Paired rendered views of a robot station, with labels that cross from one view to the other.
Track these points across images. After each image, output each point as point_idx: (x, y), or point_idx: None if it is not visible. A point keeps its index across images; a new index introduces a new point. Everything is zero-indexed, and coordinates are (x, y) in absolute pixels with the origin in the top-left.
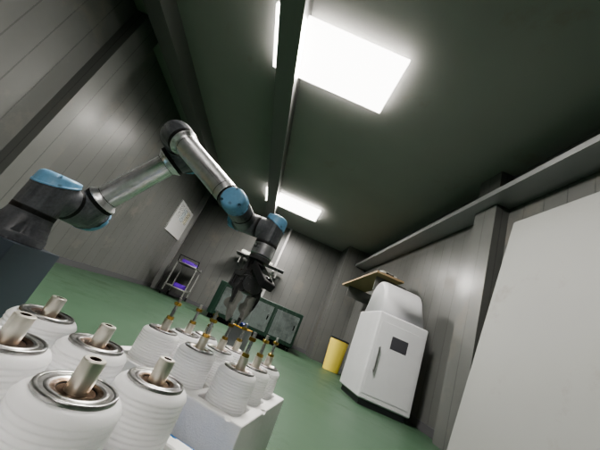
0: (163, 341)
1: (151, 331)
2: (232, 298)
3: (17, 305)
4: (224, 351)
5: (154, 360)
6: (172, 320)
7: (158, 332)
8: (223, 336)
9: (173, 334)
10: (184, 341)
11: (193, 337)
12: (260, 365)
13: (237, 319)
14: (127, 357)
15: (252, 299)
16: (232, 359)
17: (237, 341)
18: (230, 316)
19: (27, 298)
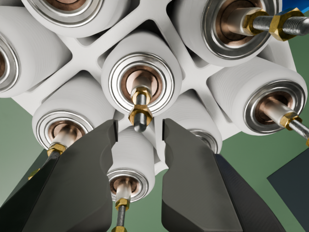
0: (280, 66)
1: (306, 84)
2: (227, 165)
3: (298, 209)
4: (126, 85)
5: (260, 59)
6: (283, 113)
7: (300, 79)
8: (149, 96)
9: (270, 83)
10: (204, 118)
11: (190, 129)
12: (13, 43)
13: (117, 135)
14: (289, 65)
15: (65, 216)
16: (111, 52)
17: (64, 144)
18: (168, 118)
19: (299, 219)
